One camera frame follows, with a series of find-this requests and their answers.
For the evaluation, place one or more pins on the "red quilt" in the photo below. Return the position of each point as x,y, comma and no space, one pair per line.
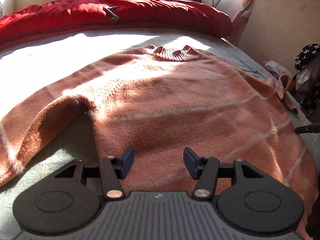
75,15

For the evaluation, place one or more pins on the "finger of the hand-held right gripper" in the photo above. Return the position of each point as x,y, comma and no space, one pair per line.
308,128

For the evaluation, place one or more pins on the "pink cloth pile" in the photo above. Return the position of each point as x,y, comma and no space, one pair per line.
272,68

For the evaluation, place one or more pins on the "orange knit sweater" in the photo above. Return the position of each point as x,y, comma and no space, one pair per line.
175,105

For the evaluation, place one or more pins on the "metal folding tool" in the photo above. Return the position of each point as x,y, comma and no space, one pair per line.
111,12

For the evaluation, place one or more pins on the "black star-print cloth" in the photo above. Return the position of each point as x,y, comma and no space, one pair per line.
310,52

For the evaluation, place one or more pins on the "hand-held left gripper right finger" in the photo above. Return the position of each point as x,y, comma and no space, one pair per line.
191,161

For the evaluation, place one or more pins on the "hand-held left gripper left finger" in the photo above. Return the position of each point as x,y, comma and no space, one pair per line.
127,160

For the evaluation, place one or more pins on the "orange curtain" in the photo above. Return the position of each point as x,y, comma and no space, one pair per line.
247,12

